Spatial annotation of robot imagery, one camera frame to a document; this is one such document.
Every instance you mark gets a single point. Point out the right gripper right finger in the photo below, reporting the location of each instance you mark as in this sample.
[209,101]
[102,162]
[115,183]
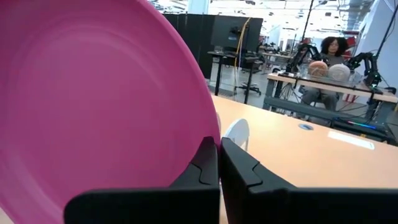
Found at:
[280,205]

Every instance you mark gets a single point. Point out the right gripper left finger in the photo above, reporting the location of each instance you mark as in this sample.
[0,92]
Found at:
[186,205]

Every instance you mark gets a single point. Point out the small white plate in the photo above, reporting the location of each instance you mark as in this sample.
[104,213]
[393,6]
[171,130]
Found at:
[237,132]

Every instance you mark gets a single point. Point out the pink plate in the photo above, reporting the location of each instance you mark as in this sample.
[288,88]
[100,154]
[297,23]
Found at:
[93,93]

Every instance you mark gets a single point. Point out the background black robot arm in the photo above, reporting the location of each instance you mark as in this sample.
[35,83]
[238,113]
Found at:
[368,62]
[303,51]

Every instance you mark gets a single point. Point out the orange desk top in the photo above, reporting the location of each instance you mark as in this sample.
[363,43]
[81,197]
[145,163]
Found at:
[311,161]

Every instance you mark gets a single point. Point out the white desk outlet cover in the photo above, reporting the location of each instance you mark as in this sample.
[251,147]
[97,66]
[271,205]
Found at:
[351,140]

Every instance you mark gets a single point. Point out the black box coloured lights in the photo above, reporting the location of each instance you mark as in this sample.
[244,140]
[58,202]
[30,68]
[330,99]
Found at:
[360,127]

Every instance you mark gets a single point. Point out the background wooden table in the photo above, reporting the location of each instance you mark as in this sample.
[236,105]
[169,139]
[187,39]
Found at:
[326,87]

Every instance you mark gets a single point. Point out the background brown plate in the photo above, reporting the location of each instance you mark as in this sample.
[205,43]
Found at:
[317,69]

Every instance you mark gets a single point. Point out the background white plate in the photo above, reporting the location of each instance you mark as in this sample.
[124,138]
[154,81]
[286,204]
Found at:
[339,72]

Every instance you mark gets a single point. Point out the black office chair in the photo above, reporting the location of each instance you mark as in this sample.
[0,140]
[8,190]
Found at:
[252,62]

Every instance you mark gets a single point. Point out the black monitor desk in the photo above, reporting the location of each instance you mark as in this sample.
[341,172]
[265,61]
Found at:
[219,62]

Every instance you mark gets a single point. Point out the black room divider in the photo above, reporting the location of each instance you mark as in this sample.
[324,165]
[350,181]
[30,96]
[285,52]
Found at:
[189,43]

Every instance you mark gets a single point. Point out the person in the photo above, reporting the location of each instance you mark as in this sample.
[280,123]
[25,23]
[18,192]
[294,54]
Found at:
[334,46]

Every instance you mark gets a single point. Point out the large black monitor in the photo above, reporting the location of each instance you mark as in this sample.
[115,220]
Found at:
[224,31]

